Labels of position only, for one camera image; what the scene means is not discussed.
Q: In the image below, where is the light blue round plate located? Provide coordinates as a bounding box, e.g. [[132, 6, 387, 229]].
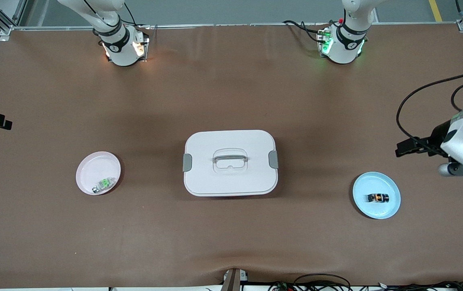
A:
[[352, 171, 401, 220]]

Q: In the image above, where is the brown table mat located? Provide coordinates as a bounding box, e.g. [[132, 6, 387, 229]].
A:
[[0, 23, 463, 289]]

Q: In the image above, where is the pink round plate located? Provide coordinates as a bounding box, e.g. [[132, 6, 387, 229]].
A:
[[76, 151, 122, 196]]

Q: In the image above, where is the green push-button switch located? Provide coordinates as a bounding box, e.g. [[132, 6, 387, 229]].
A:
[[92, 177, 116, 194]]

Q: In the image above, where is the black cable bundle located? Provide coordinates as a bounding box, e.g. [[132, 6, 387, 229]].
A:
[[268, 280, 463, 291]]

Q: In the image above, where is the white lidded storage box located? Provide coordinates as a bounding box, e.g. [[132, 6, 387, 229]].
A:
[[183, 129, 279, 197]]

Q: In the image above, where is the aluminium profile post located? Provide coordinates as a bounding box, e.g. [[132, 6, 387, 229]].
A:
[[220, 268, 249, 291]]

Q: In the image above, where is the black base cable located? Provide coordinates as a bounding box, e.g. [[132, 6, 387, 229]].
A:
[[283, 19, 325, 43]]

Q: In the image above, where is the black looped cable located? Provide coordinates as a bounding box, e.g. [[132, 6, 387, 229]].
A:
[[294, 274, 351, 291]]

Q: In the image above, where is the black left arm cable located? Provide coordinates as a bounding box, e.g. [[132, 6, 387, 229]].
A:
[[396, 73, 463, 156]]

